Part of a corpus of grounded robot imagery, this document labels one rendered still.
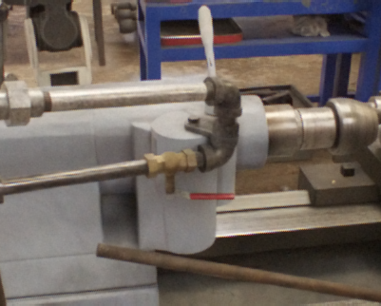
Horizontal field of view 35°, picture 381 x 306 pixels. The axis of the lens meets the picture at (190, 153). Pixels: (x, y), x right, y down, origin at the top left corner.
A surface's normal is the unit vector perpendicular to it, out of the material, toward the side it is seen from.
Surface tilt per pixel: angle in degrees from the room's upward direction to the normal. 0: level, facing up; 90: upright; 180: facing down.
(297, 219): 0
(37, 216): 70
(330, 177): 0
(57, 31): 75
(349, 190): 90
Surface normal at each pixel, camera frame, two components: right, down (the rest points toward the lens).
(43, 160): 0.15, 0.32
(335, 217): 0.00, -0.89
